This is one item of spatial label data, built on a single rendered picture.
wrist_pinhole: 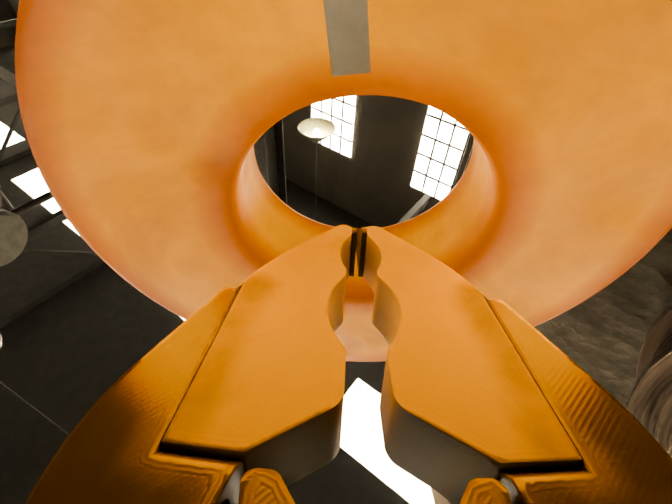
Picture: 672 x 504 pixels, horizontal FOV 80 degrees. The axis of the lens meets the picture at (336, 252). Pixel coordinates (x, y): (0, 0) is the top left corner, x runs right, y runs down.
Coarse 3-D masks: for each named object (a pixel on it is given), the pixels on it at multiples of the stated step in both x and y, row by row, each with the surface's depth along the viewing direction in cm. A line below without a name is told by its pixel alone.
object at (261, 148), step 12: (0, 60) 907; (0, 72) 915; (12, 72) 871; (0, 84) 1054; (12, 84) 913; (276, 132) 490; (264, 144) 469; (276, 144) 503; (264, 156) 482; (276, 156) 517; (264, 168) 496; (276, 168) 529; (276, 180) 542; (276, 192) 555
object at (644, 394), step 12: (660, 348) 38; (660, 360) 33; (648, 372) 35; (660, 372) 34; (636, 384) 36; (648, 384) 35; (660, 384) 35; (636, 396) 37; (648, 396) 36; (660, 396) 35; (636, 408) 38; (648, 408) 37; (660, 408) 36; (648, 420) 38; (660, 420) 37; (660, 432) 38; (660, 444) 39
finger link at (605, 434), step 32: (512, 320) 9; (544, 352) 8; (544, 384) 7; (576, 384) 7; (576, 416) 7; (608, 416) 7; (576, 448) 6; (608, 448) 6; (640, 448) 6; (512, 480) 6; (544, 480) 6; (576, 480) 6; (608, 480) 6; (640, 480) 6
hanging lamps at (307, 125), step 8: (0, 24) 1199; (304, 120) 664; (312, 120) 669; (320, 120) 670; (328, 120) 666; (304, 128) 661; (312, 128) 669; (320, 128) 670; (328, 128) 664; (312, 136) 668; (320, 136) 669; (328, 136) 640; (0, 336) 379; (0, 344) 374; (24, 400) 443; (56, 424) 498
